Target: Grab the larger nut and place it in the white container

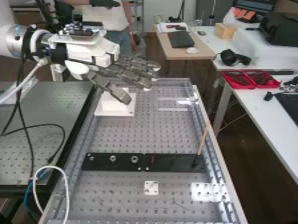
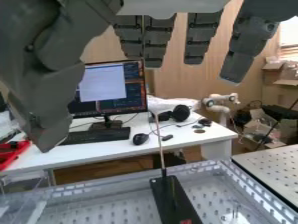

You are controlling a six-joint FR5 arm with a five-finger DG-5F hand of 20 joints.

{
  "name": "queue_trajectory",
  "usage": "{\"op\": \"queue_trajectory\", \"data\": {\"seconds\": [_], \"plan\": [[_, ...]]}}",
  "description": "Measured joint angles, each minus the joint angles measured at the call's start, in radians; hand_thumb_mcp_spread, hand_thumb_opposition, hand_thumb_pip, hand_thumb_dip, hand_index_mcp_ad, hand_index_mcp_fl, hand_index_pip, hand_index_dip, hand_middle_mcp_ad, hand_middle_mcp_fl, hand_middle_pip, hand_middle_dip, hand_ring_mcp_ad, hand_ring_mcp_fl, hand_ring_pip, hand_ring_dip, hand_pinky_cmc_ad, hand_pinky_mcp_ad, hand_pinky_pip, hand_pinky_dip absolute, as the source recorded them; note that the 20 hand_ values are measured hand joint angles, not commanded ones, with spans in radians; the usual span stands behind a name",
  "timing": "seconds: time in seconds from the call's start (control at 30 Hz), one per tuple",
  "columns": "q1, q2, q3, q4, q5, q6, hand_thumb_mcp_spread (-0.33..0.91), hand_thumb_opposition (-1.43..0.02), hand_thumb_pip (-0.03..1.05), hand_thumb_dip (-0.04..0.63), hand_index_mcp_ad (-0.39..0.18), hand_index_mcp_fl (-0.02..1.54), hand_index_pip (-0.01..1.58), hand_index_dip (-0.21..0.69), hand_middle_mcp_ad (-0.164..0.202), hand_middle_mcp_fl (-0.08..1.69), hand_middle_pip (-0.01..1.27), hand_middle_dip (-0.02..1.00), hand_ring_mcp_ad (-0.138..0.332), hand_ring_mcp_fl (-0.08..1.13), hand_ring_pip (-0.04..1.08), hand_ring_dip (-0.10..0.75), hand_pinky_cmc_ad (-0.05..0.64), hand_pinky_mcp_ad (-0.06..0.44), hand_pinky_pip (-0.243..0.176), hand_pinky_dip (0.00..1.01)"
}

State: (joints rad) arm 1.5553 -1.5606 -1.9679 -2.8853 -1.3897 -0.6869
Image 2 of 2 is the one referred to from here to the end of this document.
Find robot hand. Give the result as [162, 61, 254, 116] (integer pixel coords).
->
[0, 0, 298, 154]

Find computer screen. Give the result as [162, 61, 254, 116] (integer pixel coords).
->
[67, 59, 149, 132]

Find black keyboard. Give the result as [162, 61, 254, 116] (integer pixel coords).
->
[59, 126, 133, 146]

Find red tray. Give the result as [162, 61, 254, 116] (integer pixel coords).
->
[0, 139, 33, 172]

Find white desk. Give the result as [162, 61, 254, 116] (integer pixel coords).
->
[0, 111, 240, 188]

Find black mouse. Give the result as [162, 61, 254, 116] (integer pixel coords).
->
[132, 132, 152, 146]

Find black headphones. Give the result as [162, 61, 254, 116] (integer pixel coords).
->
[157, 104, 193, 123]

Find thin stick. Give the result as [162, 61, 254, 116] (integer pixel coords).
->
[152, 111, 168, 179]

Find small white jointed device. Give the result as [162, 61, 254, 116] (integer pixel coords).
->
[201, 92, 241, 128]

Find clear box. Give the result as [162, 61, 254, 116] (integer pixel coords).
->
[0, 159, 298, 224]

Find black plate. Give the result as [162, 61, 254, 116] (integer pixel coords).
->
[149, 175, 205, 224]

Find cardboard box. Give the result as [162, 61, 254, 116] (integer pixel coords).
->
[241, 108, 298, 152]
[261, 59, 298, 87]

